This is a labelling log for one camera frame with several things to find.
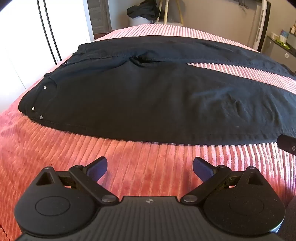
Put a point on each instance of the dark cloth pile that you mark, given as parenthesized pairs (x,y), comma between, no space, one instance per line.
(142,9)

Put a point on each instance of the white tower fan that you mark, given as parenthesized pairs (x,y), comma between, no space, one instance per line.
(262,23)

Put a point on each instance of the grey cabinet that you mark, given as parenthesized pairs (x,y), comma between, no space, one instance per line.
(276,54)

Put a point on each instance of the white wardrobe with dark stripes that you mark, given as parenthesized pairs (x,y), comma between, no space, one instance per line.
(23,46)

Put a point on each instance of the dark grey door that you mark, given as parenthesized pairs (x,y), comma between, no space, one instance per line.
(100,16)

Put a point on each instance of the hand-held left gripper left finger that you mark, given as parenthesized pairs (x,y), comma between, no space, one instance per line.
(99,167)

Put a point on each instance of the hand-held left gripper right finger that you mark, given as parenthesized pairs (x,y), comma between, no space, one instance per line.
(203,167)

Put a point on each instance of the green cloth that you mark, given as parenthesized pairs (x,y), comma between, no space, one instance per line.
(283,44)

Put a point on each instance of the white round basket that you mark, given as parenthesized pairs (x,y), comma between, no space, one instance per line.
(138,21)

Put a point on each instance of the black pants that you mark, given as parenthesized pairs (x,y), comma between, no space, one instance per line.
(138,97)

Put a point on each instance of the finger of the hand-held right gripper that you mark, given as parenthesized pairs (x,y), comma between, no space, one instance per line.
(288,142)

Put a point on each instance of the pink ribbed blanket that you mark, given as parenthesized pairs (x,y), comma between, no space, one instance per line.
(150,162)

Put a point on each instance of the white and blue containers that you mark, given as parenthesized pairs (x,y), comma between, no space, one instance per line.
(284,36)

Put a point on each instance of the small side table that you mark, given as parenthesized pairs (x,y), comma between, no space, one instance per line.
(167,11)

